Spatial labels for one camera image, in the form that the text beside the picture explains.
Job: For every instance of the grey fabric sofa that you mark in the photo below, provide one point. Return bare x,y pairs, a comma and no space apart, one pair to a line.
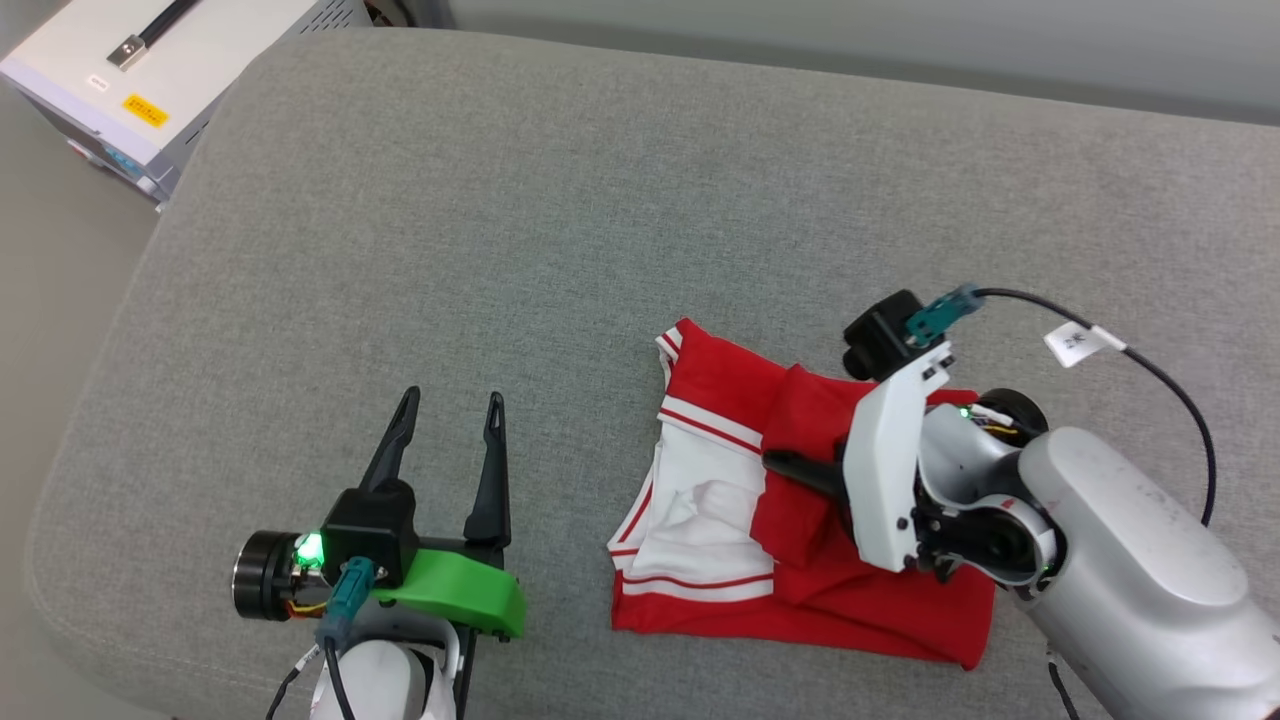
500,250

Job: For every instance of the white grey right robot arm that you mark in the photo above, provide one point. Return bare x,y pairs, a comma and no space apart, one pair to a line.
1130,560

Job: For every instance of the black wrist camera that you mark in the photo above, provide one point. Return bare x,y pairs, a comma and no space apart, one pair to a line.
370,525
880,335

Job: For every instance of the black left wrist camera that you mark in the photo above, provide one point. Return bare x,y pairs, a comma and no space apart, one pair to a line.
370,525

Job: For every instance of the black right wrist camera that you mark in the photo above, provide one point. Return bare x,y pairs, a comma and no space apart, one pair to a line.
880,335

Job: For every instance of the white equipment case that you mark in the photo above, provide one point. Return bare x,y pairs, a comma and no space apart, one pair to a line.
150,110

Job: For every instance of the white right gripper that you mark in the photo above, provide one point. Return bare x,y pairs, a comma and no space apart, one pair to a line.
880,470

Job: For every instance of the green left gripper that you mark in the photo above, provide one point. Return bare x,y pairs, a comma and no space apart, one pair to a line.
460,590

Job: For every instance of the red white sports jersey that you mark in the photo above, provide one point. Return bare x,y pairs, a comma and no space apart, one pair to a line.
850,610

